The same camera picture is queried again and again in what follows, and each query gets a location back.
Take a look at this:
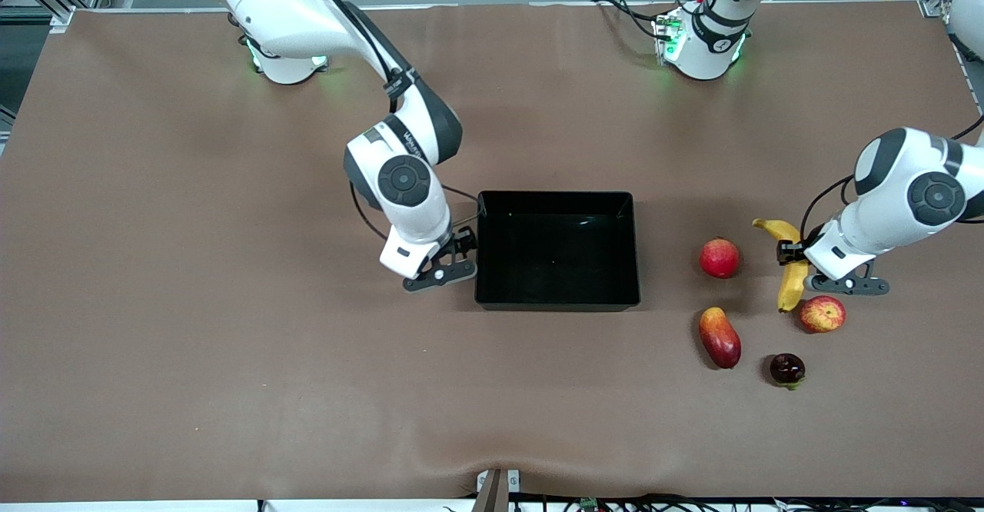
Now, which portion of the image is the yellow banana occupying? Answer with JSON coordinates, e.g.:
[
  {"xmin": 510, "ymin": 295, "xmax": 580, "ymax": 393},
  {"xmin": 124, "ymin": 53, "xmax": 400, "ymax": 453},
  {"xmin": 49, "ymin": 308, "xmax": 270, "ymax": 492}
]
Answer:
[{"xmin": 752, "ymin": 218, "xmax": 810, "ymax": 314}]

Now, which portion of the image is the red yellow apple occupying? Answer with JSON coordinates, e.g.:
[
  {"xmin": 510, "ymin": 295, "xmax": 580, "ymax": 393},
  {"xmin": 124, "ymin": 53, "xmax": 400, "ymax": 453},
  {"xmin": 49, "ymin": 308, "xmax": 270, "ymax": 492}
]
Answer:
[{"xmin": 799, "ymin": 295, "xmax": 847, "ymax": 334}]

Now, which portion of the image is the black plastic box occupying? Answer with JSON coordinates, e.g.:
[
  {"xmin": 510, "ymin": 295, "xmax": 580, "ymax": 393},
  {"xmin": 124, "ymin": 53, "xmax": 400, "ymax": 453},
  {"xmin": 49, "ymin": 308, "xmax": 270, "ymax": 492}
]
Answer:
[{"xmin": 474, "ymin": 191, "xmax": 642, "ymax": 313}]

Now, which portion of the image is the red pomegranate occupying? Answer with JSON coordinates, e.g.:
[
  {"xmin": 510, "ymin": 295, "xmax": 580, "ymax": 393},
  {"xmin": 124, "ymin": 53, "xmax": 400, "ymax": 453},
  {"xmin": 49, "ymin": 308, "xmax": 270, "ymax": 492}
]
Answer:
[{"xmin": 699, "ymin": 237, "xmax": 740, "ymax": 279}]

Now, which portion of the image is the red yellow mango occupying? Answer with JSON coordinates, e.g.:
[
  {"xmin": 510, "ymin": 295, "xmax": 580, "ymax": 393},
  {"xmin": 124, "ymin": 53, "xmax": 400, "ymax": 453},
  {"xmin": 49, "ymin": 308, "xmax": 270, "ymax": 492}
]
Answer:
[{"xmin": 698, "ymin": 307, "xmax": 743, "ymax": 370}]

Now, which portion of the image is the dark purple mangosteen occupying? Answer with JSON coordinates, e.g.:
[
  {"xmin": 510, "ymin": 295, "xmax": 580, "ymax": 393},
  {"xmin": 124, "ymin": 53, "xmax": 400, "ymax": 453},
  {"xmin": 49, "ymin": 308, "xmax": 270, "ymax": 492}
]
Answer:
[{"xmin": 770, "ymin": 353, "xmax": 806, "ymax": 390}]

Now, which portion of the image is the brown table cover mat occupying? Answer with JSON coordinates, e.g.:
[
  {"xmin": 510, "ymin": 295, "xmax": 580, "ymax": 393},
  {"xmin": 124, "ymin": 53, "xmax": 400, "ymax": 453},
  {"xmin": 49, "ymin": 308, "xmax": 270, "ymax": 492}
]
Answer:
[{"xmin": 0, "ymin": 1, "xmax": 984, "ymax": 501}]

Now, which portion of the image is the white table edge bracket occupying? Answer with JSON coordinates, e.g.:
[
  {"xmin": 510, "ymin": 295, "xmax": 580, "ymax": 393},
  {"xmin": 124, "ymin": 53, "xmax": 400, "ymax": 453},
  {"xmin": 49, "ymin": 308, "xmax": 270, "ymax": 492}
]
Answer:
[{"xmin": 477, "ymin": 470, "xmax": 521, "ymax": 494}]

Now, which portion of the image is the grey camera stand pole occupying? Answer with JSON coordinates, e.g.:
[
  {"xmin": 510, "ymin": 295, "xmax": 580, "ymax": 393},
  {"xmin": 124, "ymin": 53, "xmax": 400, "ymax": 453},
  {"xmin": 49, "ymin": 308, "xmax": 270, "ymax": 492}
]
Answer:
[{"xmin": 470, "ymin": 469, "xmax": 510, "ymax": 512}]

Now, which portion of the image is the black left arm base cable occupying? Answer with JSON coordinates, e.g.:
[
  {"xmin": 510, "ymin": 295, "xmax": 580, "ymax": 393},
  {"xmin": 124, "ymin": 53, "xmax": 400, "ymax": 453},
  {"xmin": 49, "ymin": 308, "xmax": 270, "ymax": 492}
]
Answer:
[{"xmin": 590, "ymin": 0, "xmax": 681, "ymax": 40}]

